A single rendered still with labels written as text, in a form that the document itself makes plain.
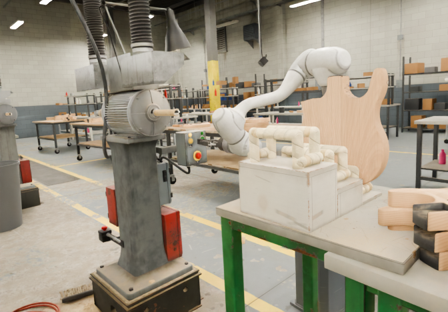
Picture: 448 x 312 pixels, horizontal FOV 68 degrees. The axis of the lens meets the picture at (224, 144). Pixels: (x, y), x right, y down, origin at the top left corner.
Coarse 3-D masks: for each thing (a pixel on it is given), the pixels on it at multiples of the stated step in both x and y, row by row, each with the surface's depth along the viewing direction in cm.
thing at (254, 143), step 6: (252, 138) 104; (258, 138) 105; (252, 144) 105; (258, 144) 105; (252, 150) 105; (258, 150) 105; (252, 156) 105; (258, 156) 105; (252, 162) 106; (258, 162) 106
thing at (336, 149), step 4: (304, 144) 120; (308, 144) 119; (320, 148) 114; (324, 148) 113; (328, 148) 112; (332, 148) 111; (336, 148) 110; (340, 148) 109; (344, 148) 109; (336, 152) 110
